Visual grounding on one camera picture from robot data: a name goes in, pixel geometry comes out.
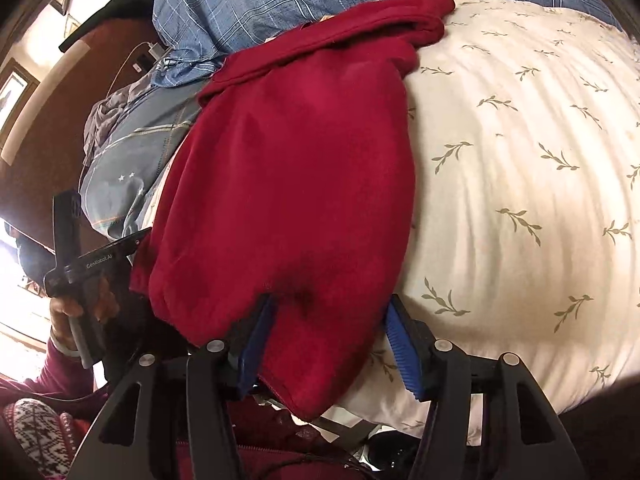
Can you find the black cloth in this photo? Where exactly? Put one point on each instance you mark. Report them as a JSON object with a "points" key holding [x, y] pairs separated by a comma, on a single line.
{"points": [[125, 5]]}

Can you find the brown wooden headboard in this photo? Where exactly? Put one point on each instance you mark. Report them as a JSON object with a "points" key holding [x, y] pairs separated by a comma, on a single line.
{"points": [[60, 125]]}

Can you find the person's left forearm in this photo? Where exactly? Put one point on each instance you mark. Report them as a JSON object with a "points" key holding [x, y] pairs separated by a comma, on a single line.
{"points": [[50, 375]]}

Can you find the grey crumpled cloth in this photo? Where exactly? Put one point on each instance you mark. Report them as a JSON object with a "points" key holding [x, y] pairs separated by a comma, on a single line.
{"points": [[110, 115]]}

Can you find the white charger plug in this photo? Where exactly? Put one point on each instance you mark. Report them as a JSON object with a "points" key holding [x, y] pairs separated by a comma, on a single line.
{"points": [[156, 50]]}

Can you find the black shiny object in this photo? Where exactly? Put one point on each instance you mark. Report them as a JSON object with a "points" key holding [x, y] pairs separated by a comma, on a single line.
{"points": [[395, 452]]}

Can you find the red sweater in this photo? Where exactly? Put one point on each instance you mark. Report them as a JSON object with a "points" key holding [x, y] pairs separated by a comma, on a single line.
{"points": [[300, 185]]}

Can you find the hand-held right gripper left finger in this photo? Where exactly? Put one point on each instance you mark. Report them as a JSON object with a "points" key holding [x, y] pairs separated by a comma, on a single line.
{"points": [[252, 350]]}

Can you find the person's maroon patterned clothing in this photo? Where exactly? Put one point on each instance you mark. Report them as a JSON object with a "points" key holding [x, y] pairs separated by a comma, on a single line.
{"points": [[280, 440]]}

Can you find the person's left hand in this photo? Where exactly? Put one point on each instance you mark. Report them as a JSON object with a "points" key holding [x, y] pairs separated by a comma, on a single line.
{"points": [[59, 322]]}

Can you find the small black device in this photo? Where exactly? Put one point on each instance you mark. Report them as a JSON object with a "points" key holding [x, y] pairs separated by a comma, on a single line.
{"points": [[140, 65]]}

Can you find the cream leaf-print bedsheet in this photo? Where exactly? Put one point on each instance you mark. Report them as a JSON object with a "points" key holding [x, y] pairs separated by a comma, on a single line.
{"points": [[500, 185]]}

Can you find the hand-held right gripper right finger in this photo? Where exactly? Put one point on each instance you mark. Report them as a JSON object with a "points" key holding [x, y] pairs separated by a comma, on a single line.
{"points": [[402, 345]]}

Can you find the large framed picture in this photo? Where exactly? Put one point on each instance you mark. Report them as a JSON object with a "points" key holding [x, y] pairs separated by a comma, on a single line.
{"points": [[17, 95]]}

